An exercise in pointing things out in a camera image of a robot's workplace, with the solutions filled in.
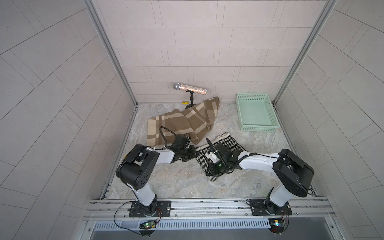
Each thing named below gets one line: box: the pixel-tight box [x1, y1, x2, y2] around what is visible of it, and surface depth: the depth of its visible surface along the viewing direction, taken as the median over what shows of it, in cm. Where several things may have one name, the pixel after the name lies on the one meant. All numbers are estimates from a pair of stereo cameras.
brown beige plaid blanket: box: [147, 96, 220, 147], surface depth 107 cm
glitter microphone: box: [173, 82, 208, 95], surface depth 98 cm
